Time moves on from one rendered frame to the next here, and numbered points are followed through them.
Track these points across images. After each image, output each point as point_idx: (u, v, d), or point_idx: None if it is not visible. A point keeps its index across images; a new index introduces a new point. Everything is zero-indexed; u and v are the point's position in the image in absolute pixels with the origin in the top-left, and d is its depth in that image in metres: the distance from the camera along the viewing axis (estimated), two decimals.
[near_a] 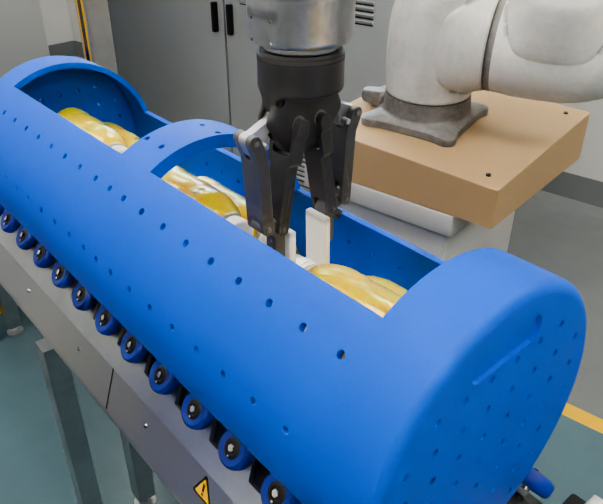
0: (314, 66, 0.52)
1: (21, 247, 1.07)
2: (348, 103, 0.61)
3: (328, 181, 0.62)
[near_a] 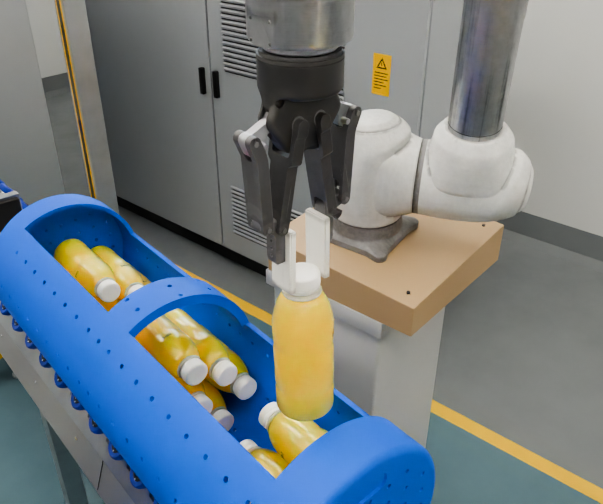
0: (313, 66, 0.52)
1: (29, 348, 1.31)
2: (348, 103, 0.61)
3: (328, 181, 0.62)
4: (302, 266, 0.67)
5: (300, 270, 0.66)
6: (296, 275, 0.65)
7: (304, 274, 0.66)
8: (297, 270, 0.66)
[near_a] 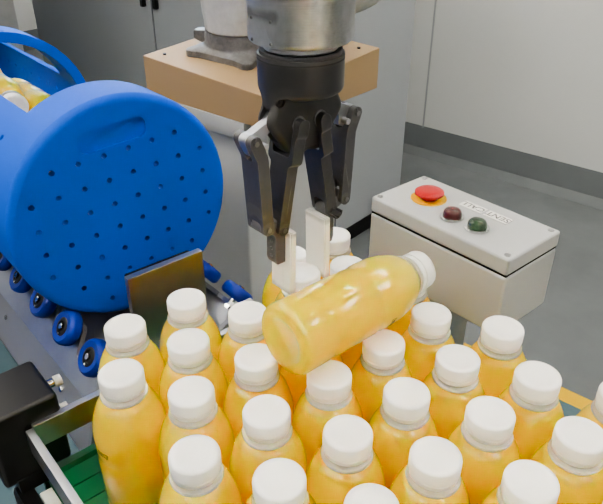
0: (314, 66, 0.52)
1: None
2: (348, 103, 0.61)
3: (328, 181, 0.62)
4: (302, 266, 0.67)
5: (300, 270, 0.66)
6: (296, 275, 0.65)
7: (304, 274, 0.66)
8: (297, 270, 0.66)
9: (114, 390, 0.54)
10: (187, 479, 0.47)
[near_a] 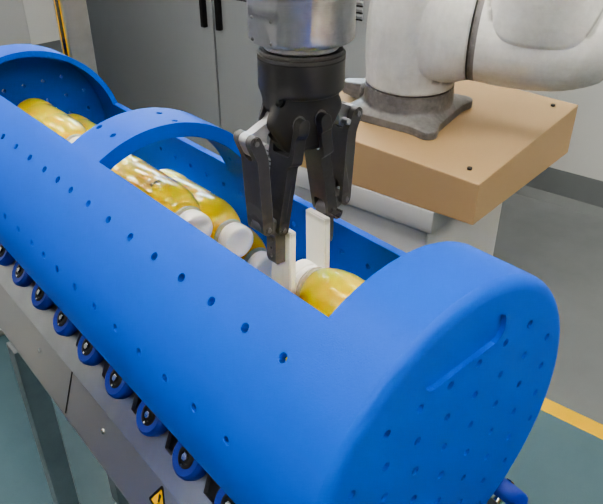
0: (314, 66, 0.52)
1: None
2: (349, 103, 0.61)
3: (328, 181, 0.62)
4: None
5: None
6: None
7: None
8: None
9: None
10: None
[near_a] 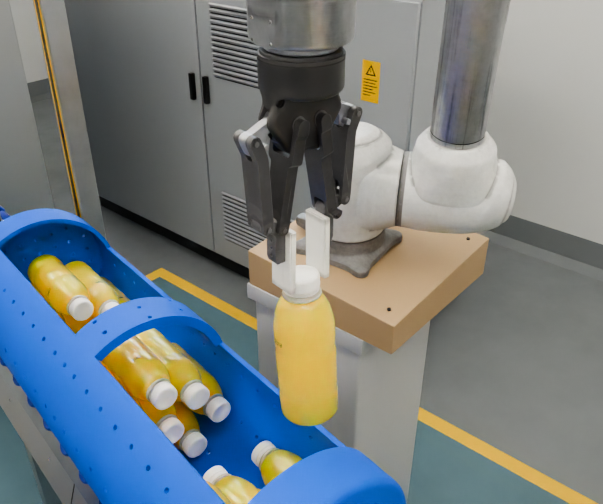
0: (314, 66, 0.52)
1: (3, 365, 1.29)
2: (348, 103, 0.61)
3: (328, 181, 0.62)
4: None
5: None
6: None
7: None
8: None
9: None
10: None
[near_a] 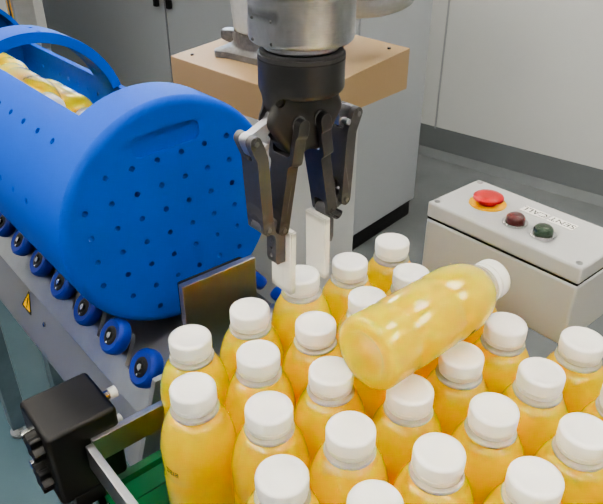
0: (314, 66, 0.52)
1: None
2: (349, 103, 0.61)
3: (328, 181, 0.62)
4: (368, 290, 0.66)
5: (366, 295, 0.65)
6: (363, 300, 0.64)
7: (371, 299, 0.64)
8: (363, 294, 0.65)
9: (188, 406, 0.52)
10: (277, 502, 0.45)
